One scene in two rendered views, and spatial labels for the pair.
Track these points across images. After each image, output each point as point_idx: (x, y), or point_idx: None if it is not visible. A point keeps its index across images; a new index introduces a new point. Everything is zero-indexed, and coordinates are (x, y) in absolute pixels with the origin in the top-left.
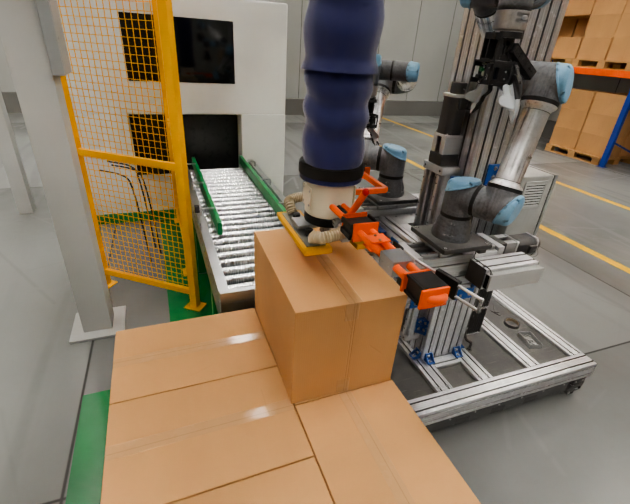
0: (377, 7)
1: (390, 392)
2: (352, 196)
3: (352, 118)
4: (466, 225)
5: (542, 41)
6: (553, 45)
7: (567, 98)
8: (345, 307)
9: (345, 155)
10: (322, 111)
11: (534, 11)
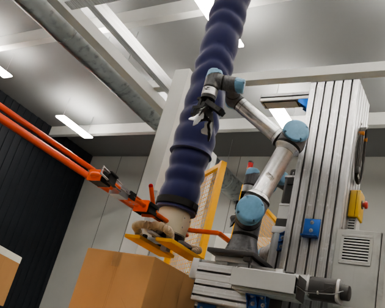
0: None
1: None
2: (178, 220)
3: (176, 166)
4: (239, 238)
5: (338, 132)
6: (350, 133)
7: (297, 137)
8: (113, 253)
9: (169, 186)
10: (168, 167)
11: (324, 117)
